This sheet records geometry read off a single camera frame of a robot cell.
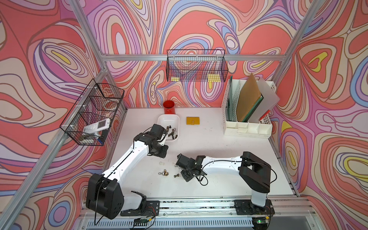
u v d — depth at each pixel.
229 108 0.96
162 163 0.89
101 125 0.68
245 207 0.73
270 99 0.85
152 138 0.58
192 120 1.08
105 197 0.40
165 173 0.84
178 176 0.84
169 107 1.08
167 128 1.07
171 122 1.08
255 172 0.48
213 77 0.82
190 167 0.67
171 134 1.01
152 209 0.72
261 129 1.01
